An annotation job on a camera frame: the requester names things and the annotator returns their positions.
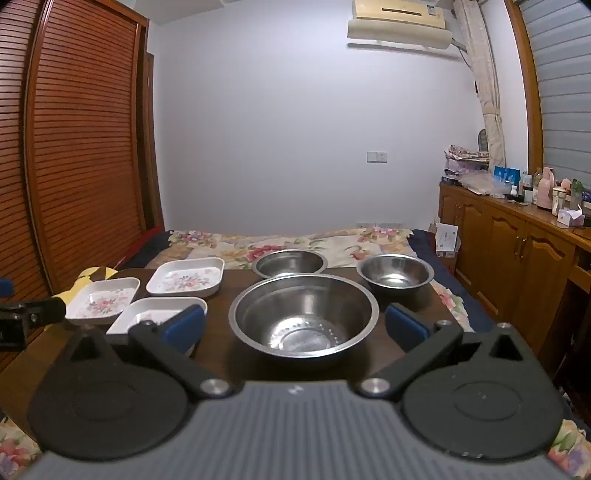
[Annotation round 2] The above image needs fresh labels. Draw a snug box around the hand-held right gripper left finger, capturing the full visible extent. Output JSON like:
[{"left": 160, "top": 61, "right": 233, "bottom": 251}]
[{"left": 58, "top": 305, "right": 234, "bottom": 401}]

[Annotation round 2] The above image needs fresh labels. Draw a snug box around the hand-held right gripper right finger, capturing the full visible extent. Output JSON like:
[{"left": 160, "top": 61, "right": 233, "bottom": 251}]
[{"left": 353, "top": 302, "right": 539, "bottom": 402}]

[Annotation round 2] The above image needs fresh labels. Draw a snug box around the white floral rectangular plate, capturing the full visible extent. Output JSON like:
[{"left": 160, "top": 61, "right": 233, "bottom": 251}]
[
  {"left": 146, "top": 257, "right": 225, "bottom": 297},
  {"left": 105, "top": 296, "right": 208, "bottom": 358},
  {"left": 65, "top": 277, "right": 140, "bottom": 325}
]

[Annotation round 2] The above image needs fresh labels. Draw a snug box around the medium steel bowl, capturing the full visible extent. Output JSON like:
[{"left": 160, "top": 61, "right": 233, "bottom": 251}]
[{"left": 356, "top": 253, "right": 435, "bottom": 302}]

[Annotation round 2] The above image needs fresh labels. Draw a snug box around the large perforated steel bowl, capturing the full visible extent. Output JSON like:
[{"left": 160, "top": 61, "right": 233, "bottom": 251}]
[{"left": 228, "top": 274, "right": 380, "bottom": 358}]

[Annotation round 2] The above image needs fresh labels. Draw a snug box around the small steel bowl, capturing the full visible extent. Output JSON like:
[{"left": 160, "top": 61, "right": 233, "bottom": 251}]
[{"left": 252, "top": 250, "right": 328, "bottom": 278}]

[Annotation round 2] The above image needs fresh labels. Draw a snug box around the yellow plush toy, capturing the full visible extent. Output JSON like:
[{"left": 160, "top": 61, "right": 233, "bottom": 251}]
[{"left": 51, "top": 266, "right": 118, "bottom": 308}]

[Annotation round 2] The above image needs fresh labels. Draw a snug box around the dark blue bed sheet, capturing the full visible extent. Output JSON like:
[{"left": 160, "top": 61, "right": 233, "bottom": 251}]
[{"left": 409, "top": 228, "right": 513, "bottom": 334}]

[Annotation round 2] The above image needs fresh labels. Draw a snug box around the red and navy blanket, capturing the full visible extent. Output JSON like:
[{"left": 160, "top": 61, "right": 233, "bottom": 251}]
[{"left": 117, "top": 228, "right": 172, "bottom": 271}]

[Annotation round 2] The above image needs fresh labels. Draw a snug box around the white cardboard box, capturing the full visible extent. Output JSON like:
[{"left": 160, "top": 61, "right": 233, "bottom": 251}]
[{"left": 436, "top": 223, "right": 460, "bottom": 257}]

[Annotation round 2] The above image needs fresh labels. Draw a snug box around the wooden sideboard cabinet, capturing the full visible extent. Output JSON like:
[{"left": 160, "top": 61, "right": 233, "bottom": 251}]
[{"left": 438, "top": 182, "right": 591, "bottom": 370}]

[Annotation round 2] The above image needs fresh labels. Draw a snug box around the floral blanket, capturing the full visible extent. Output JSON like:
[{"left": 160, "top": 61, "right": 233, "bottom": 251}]
[{"left": 0, "top": 226, "right": 591, "bottom": 480}]

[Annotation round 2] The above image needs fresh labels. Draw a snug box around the clear plastic bag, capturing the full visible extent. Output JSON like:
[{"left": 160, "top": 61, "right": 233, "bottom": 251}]
[{"left": 462, "top": 171, "right": 509, "bottom": 198}]

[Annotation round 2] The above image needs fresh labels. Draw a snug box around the wooden louvered wardrobe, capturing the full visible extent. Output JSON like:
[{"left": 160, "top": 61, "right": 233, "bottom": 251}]
[{"left": 0, "top": 0, "right": 153, "bottom": 374}]

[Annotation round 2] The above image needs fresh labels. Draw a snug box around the pink thermos bottle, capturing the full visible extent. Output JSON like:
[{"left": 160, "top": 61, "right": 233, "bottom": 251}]
[{"left": 536, "top": 167, "right": 556, "bottom": 212}]

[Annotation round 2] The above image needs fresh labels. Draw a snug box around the beige patterned curtain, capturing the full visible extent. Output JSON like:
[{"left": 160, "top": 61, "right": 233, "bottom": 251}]
[{"left": 455, "top": 0, "right": 507, "bottom": 168}]

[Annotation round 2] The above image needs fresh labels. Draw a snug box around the grey window shutter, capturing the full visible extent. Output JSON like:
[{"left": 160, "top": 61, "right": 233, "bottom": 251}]
[{"left": 517, "top": 0, "right": 591, "bottom": 197}]

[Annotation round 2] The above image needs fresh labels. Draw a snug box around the wooden window frame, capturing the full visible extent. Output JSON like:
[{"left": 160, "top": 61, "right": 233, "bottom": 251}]
[{"left": 503, "top": 0, "right": 546, "bottom": 172}]

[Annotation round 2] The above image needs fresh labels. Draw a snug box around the cream wall air conditioner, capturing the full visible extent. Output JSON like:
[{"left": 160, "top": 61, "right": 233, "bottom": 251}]
[{"left": 352, "top": 0, "right": 447, "bottom": 29}]

